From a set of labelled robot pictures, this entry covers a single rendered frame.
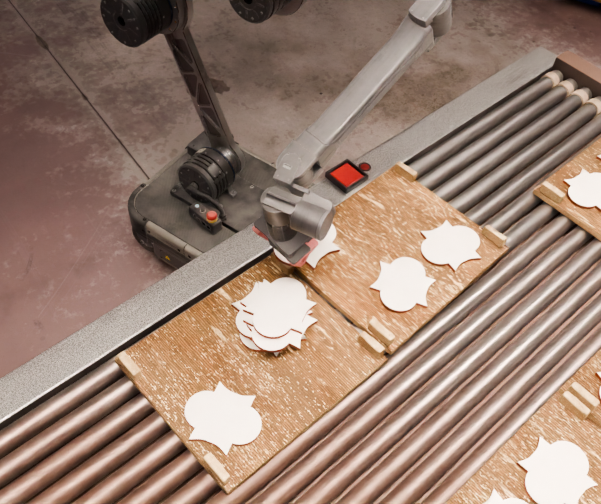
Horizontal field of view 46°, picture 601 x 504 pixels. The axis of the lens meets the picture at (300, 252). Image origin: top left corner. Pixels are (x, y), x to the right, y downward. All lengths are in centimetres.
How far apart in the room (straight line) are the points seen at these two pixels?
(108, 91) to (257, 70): 72
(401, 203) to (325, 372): 50
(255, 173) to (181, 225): 37
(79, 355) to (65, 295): 125
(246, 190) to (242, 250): 104
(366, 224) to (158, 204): 114
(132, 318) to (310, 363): 38
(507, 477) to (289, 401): 42
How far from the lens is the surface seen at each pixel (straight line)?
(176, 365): 141
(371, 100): 130
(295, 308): 141
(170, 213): 258
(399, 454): 137
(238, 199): 258
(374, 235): 162
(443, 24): 137
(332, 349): 143
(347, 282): 153
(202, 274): 156
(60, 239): 288
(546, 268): 171
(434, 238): 164
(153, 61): 364
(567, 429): 148
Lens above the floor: 216
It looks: 51 degrees down
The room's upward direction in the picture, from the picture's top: 6 degrees clockwise
